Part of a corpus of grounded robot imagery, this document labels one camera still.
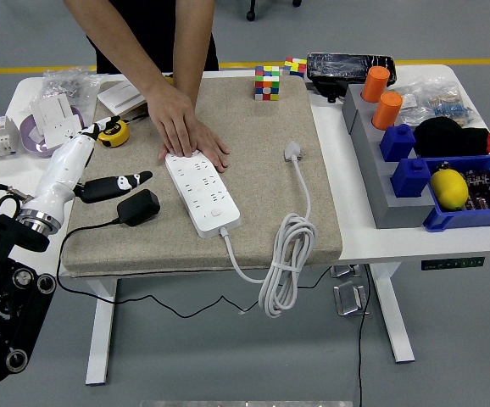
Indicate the person's right hand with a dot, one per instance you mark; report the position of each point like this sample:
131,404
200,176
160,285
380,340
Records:
173,118

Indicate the person's left hand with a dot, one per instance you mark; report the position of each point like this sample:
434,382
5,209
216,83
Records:
213,146

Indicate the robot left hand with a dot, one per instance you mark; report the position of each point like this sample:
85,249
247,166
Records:
65,165

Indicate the white power strip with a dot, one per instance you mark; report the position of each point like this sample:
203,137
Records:
204,199

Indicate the black plug adapter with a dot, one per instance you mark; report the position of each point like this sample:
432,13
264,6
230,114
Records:
139,207

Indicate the person's left forearm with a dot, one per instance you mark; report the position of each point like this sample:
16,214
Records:
194,42

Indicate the person's right forearm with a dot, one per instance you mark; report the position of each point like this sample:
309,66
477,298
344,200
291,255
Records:
109,38

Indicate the purple bowl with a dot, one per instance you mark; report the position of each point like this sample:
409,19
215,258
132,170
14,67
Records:
31,146

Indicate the yellow tape measure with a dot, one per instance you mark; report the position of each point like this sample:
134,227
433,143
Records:
117,136

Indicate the grey-brown mat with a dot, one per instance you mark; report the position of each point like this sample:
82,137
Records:
262,191

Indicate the plastic bag of screws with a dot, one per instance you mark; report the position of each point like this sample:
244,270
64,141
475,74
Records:
65,85

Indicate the colourful puzzle cube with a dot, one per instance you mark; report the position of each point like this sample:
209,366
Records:
267,85
294,68

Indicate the person's torso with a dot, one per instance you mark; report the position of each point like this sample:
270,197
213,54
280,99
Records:
156,25

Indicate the black office chair base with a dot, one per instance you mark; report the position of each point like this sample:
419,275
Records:
250,16

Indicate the black plastic-wrapped box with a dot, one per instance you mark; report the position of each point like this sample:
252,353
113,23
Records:
338,68

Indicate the grey stepped block holder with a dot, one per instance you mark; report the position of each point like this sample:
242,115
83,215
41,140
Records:
372,169

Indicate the orange cylinder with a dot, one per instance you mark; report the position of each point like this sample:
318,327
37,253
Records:
375,85
387,111

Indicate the blue block with knob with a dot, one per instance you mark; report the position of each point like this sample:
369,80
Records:
397,144
410,180

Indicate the clear bags of components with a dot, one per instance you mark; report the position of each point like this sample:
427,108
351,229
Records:
435,102

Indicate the black pouch with red end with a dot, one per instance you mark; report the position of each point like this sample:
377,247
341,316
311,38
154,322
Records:
444,137

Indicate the yellow lemon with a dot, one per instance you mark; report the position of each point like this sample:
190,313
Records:
449,190

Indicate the blue plastic bin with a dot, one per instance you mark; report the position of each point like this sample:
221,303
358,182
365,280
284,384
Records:
469,218

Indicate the black table control panel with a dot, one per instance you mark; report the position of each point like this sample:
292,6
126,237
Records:
452,263

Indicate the dark capacitors pile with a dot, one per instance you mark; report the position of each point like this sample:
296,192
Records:
486,191

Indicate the white wall socket plate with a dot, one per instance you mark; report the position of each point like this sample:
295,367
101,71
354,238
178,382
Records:
60,131

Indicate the white wall switch panel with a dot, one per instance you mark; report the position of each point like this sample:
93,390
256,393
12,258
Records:
120,97

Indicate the white blank switch plate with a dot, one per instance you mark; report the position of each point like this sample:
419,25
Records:
52,108

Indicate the silver metal bracket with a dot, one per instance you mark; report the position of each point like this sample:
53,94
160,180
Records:
344,271
349,299

